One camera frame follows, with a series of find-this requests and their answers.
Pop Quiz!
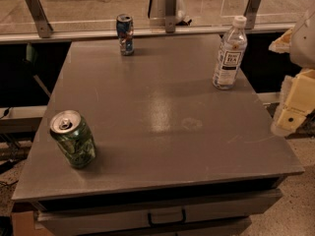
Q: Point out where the grey drawer with black handle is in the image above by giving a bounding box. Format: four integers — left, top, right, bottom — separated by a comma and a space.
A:
38, 189, 283, 236

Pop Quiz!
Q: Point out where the right metal bracket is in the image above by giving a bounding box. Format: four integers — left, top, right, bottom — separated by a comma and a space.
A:
244, 0, 262, 30

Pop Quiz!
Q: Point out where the clear plastic water bottle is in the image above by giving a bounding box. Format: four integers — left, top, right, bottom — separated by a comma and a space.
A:
213, 16, 247, 89

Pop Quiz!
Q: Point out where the green soda can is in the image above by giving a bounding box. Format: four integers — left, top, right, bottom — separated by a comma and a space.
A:
49, 110, 95, 168

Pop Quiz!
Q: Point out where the metal bracket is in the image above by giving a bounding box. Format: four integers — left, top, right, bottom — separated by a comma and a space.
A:
165, 0, 176, 33
25, 0, 53, 38
244, 0, 262, 30

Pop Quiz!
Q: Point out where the middle metal bracket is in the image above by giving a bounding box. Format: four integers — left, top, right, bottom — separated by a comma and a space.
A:
165, 0, 176, 33

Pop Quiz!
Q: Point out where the left metal bracket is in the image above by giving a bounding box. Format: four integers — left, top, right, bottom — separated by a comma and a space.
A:
25, 0, 53, 38

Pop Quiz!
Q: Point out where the blue redbull can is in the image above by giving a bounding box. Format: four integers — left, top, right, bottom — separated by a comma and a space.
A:
116, 14, 134, 56

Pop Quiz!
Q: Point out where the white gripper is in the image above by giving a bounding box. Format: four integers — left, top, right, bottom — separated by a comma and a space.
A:
269, 7, 315, 137

